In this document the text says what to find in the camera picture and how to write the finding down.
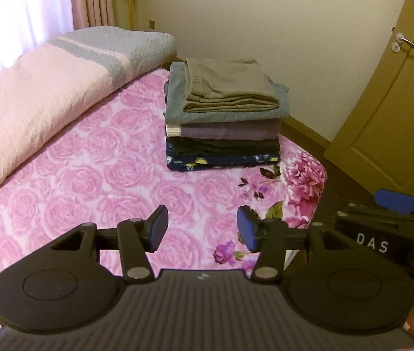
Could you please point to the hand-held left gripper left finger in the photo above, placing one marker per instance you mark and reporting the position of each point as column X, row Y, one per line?
column 158, row 226

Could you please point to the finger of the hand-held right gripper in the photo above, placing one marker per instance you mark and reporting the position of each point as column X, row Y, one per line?
column 395, row 201

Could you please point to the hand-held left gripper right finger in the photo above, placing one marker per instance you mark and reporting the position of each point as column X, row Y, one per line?
column 248, row 226

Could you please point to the olive green pants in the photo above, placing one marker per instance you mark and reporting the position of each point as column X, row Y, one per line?
column 229, row 84

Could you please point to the stack of folded clothes on bed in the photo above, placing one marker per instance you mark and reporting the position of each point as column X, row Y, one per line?
column 276, row 115

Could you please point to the olive wooden door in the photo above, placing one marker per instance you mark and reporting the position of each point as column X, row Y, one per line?
column 393, row 124

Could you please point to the pink floral blanket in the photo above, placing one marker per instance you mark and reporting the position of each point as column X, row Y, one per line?
column 101, row 175

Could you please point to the black folded garment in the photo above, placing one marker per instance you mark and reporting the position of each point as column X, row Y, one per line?
column 221, row 146

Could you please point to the grey and pink duvet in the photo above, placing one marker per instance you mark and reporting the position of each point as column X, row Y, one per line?
column 46, row 91

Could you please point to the gold coat rack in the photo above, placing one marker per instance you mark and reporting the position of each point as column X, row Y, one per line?
column 130, row 0

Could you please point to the pink curtain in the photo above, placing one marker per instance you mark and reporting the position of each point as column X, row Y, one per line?
column 93, row 0

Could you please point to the white sheer curtain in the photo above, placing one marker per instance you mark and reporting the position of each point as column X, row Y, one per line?
column 17, row 11

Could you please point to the brown wall socket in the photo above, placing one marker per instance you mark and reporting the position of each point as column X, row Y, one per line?
column 152, row 25

